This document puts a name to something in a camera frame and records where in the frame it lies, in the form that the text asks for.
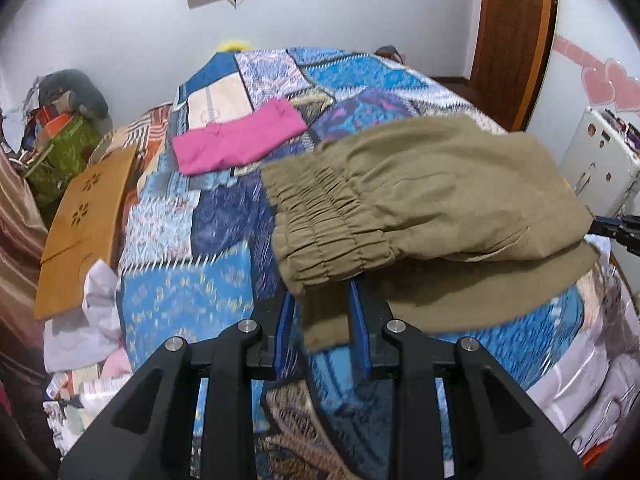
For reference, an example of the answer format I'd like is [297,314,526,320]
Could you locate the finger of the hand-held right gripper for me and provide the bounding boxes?
[585,214,640,252]

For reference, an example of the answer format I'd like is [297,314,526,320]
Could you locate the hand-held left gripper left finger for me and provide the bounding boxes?
[59,287,296,480]

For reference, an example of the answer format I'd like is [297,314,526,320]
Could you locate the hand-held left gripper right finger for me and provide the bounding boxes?
[348,280,588,480]

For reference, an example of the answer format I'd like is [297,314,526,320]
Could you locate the olive green pants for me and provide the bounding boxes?
[260,115,601,353]

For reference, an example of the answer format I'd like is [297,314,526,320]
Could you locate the blue patchwork blanket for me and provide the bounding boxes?
[115,47,596,480]

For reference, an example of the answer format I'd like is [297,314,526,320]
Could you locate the cluster of small bottles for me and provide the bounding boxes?
[604,107,640,156]

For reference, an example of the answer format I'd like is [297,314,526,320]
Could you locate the white satin bedsheet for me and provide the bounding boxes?
[525,240,640,461]

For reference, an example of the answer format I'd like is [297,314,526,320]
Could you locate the pink garment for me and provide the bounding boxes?
[171,98,308,177]

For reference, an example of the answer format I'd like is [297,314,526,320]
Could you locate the white cloth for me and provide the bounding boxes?
[42,259,126,373]

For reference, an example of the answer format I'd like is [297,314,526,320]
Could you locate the brown wooden door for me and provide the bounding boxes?
[467,0,560,132]

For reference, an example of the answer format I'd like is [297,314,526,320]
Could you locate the white clutter pile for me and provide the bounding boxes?
[44,365,132,456]

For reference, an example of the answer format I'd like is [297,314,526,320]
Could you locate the wooden board with flower cutouts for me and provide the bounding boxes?
[34,146,138,321]

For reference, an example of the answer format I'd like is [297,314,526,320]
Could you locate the orange striped cloth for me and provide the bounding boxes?
[90,105,173,161]

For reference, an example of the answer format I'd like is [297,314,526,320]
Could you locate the green patterned bag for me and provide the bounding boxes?
[22,115,103,211]

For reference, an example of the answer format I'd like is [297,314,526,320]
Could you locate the pile of colourful clothes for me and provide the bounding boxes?
[0,75,68,153]

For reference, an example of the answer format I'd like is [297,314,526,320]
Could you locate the pink heart wall decoration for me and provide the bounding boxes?
[552,35,640,113]

